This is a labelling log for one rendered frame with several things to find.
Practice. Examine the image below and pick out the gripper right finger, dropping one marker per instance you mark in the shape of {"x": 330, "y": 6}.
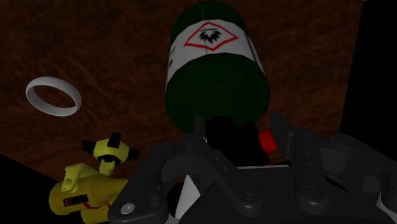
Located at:
{"x": 310, "y": 173}

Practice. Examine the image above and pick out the dark green bottle white label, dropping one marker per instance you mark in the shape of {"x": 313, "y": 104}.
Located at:
{"x": 217, "y": 90}

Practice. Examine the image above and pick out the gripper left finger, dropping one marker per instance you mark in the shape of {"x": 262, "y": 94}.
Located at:
{"x": 145, "y": 189}

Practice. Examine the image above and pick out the yellow and black toy figure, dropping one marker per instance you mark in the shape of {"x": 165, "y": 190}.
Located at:
{"x": 90, "y": 190}

